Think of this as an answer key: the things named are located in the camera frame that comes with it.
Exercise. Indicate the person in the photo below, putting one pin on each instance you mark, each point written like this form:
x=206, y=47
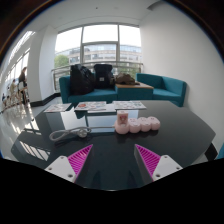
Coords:
x=22, y=78
x=13, y=87

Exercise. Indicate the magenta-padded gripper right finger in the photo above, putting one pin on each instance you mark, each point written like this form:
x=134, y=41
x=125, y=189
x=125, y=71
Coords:
x=149, y=160

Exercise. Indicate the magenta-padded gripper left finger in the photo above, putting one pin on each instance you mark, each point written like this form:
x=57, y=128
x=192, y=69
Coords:
x=79, y=160

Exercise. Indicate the black plastic bag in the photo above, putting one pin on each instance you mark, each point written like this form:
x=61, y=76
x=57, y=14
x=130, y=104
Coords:
x=81, y=80

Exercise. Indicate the pink charger block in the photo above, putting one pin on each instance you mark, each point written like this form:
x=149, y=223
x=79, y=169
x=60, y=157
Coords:
x=122, y=117

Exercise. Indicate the brown bag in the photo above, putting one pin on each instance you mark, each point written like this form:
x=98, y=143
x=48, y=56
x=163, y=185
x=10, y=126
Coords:
x=125, y=79

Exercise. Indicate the black backpack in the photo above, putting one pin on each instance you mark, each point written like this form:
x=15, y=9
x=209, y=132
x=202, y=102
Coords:
x=104, y=76

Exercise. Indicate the metal window railing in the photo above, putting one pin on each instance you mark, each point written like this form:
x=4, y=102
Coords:
x=60, y=69

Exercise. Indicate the teal sofa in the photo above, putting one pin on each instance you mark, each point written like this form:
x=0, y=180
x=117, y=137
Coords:
x=96, y=95

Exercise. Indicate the teal wood-topped side table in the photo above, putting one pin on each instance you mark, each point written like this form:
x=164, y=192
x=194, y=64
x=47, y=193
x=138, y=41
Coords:
x=133, y=93

